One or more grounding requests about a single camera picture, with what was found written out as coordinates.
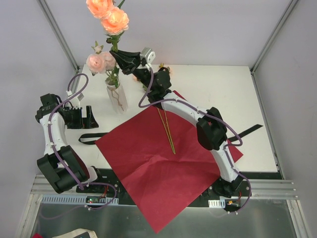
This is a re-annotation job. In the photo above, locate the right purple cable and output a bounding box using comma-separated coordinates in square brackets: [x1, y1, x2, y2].
[138, 66, 253, 215]

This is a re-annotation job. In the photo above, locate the white ribbed ceramic vase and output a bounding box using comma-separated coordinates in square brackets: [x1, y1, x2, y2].
[106, 83, 128, 114]

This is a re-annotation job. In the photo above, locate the red object at bottom edge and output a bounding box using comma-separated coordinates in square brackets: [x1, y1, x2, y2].
[32, 233, 43, 238]

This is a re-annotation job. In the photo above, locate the brown red wrapping paper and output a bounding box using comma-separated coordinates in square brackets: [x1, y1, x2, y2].
[95, 90, 245, 235]

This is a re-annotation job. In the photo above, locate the purple cable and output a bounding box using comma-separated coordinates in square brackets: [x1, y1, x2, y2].
[138, 66, 253, 215]
[39, 73, 118, 220]

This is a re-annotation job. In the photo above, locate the right aluminium frame post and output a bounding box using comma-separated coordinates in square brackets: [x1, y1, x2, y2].
[250, 0, 300, 75]

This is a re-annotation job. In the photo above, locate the white cable duct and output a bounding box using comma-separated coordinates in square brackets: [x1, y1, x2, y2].
[42, 195, 119, 206]
[208, 198, 241, 209]

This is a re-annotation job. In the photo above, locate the left white cable duct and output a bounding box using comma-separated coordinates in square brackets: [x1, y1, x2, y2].
[42, 195, 119, 206]

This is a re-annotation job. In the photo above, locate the pink artificial flower bunch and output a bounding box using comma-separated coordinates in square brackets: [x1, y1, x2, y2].
[133, 61, 176, 155]

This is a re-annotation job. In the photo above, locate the right white cable duct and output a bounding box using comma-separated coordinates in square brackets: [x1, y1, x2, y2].
[208, 198, 241, 209]

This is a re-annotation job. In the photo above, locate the aluminium frame post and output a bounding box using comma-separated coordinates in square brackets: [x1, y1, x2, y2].
[250, 0, 300, 75]
[37, 0, 82, 75]

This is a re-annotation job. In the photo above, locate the black ribbon with gold print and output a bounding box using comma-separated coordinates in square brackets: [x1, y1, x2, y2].
[78, 124, 263, 145]

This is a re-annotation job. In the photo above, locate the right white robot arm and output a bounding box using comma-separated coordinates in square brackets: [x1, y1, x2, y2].
[110, 48, 243, 198]

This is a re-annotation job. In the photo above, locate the light pink rose stem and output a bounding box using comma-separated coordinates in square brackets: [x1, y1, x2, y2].
[86, 41, 119, 88]

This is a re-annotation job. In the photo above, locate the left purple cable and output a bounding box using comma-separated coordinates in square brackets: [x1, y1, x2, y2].
[39, 73, 118, 220]

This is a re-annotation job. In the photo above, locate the orange rose stem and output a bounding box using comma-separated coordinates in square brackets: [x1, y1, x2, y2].
[86, 0, 129, 52]

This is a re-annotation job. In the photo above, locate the left aluminium frame post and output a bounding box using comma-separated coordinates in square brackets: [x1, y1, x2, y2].
[37, 0, 82, 75]

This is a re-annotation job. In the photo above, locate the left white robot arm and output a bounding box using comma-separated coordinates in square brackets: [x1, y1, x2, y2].
[35, 94, 105, 194]

